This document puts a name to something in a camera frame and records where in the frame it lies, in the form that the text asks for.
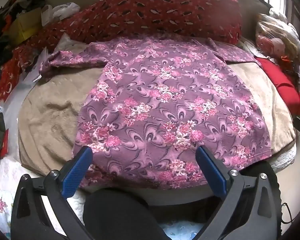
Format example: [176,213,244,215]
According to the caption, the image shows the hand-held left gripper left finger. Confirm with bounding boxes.
[11,146,93,240]

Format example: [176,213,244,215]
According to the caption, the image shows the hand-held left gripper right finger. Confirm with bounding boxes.
[196,146,282,240]

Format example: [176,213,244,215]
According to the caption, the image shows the purple floral garment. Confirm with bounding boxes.
[39,35,273,190]

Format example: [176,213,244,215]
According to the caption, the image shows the pile of mixed clothes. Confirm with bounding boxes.
[0,0,45,22]

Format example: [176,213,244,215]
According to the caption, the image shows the red cloth bundle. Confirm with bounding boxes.
[255,57,300,113]

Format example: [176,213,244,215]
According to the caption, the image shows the beige fleece blanket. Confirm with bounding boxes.
[17,61,297,178]

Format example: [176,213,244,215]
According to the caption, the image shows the light blue printed cloth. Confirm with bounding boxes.
[162,220,204,240]

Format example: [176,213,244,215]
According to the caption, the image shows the white quilted mattress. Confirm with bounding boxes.
[0,140,298,240]

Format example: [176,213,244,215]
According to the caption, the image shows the cartoon-printed white cloth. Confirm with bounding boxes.
[0,187,14,240]

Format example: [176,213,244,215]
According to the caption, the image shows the clear bag of dolls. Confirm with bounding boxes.
[255,12,300,64]

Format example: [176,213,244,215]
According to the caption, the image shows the white plastic packet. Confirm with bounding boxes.
[22,33,70,83]

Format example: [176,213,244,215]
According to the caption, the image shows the red star-printed cloth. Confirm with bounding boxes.
[0,52,25,110]

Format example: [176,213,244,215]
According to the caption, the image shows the yellow cardboard box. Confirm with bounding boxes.
[9,7,43,43]

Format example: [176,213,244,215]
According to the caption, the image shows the white plastic bag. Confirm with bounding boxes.
[41,2,79,27]

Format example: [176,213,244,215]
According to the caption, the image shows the red patterned quilt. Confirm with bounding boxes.
[14,0,243,64]

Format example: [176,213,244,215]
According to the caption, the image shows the black cable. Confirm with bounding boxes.
[280,202,294,224]

